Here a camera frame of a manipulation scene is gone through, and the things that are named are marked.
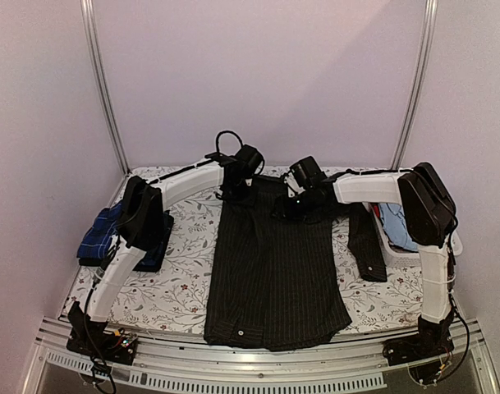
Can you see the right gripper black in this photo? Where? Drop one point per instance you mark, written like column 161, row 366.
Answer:
column 285, row 212

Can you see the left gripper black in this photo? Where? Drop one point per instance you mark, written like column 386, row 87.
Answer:
column 228, row 198

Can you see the black pinstriped long sleeve shirt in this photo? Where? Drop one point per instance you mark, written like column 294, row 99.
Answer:
column 274, row 282

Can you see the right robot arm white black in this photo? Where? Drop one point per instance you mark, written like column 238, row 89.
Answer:
column 429, row 212

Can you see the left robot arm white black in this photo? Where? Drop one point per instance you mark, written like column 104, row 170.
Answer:
column 123, row 235

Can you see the light blue shirt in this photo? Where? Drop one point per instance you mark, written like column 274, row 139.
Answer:
column 393, row 220

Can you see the white plastic laundry basket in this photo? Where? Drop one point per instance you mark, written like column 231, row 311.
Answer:
column 393, row 256

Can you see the floral patterned tablecloth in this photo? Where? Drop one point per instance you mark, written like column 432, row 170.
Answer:
column 174, row 299

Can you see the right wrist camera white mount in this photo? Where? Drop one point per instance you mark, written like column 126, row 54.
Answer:
column 288, row 179

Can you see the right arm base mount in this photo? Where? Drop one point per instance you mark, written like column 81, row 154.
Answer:
column 432, row 339

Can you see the aluminium front rail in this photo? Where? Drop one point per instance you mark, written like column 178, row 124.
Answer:
column 182, row 363

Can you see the right aluminium frame post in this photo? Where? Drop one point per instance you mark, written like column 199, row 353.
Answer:
column 426, row 43

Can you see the aluminium frame post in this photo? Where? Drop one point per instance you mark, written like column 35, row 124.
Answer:
column 426, row 43
column 96, row 59

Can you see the left aluminium frame post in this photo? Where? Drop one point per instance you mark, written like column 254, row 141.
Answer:
column 96, row 59

